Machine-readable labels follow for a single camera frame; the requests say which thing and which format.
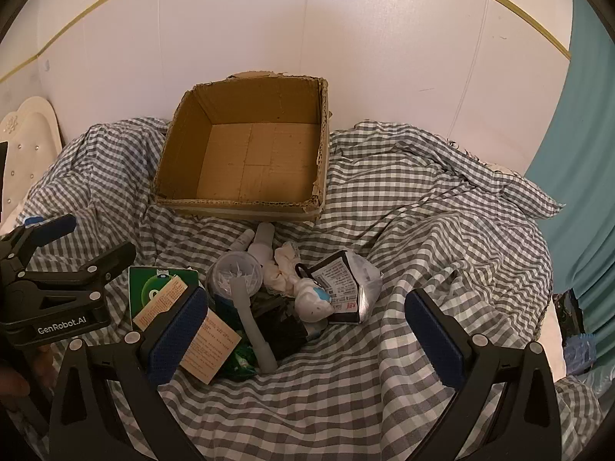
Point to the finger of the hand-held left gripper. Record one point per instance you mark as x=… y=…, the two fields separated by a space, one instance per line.
x=111 y=259
x=50 y=229

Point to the teal packet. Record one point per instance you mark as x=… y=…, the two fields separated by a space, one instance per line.
x=223 y=305

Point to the white padded headboard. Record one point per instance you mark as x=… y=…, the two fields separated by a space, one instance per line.
x=29 y=144

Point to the gold wall trim strip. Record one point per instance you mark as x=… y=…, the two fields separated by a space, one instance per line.
x=36 y=54

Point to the small white bottle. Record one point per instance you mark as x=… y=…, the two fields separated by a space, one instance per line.
x=246 y=239

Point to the green paper box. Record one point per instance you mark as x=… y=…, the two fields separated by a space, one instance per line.
x=149 y=288

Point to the clear plastic container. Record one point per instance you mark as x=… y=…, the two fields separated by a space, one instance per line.
x=230 y=271

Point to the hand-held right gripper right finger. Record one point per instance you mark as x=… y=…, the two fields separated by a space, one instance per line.
x=435 y=341

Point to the white plastic bottle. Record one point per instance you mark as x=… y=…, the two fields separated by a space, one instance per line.
x=263 y=245

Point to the brown cardboard box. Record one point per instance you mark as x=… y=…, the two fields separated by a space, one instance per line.
x=250 y=163

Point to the translucent white tube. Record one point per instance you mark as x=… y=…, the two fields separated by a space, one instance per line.
x=254 y=331

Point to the grey checked blanket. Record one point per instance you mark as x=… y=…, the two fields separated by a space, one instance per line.
x=384 y=230

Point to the green wrapper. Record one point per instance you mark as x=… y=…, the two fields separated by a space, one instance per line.
x=240 y=362

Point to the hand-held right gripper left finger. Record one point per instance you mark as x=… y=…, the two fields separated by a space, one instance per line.
x=178 y=338

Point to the person's left hand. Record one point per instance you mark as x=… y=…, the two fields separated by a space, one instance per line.
x=14 y=384

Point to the teal curtain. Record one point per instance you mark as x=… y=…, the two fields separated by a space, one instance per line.
x=586 y=153

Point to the blue plastic bag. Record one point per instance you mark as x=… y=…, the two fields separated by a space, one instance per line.
x=584 y=350

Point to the white and blue toy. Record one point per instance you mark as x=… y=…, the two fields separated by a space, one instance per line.
x=312 y=302

